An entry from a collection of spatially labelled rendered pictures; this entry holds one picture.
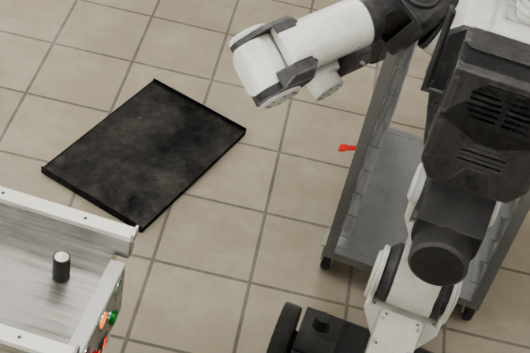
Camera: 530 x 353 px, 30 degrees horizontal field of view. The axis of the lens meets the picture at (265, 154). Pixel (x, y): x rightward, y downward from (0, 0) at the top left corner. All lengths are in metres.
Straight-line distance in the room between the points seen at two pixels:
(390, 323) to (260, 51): 0.91
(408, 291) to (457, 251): 0.42
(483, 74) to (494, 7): 0.20
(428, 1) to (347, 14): 0.14
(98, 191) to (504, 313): 1.32
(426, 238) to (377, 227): 1.19
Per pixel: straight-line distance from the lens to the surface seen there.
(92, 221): 1.88
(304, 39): 1.65
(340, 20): 1.69
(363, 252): 2.96
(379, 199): 3.13
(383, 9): 1.73
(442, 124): 1.70
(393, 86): 2.55
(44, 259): 1.90
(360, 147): 2.65
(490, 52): 1.68
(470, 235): 1.89
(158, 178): 3.22
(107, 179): 3.21
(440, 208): 1.88
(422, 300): 2.26
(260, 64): 1.66
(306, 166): 3.39
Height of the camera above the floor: 2.30
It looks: 43 degrees down
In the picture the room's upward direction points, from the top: 13 degrees clockwise
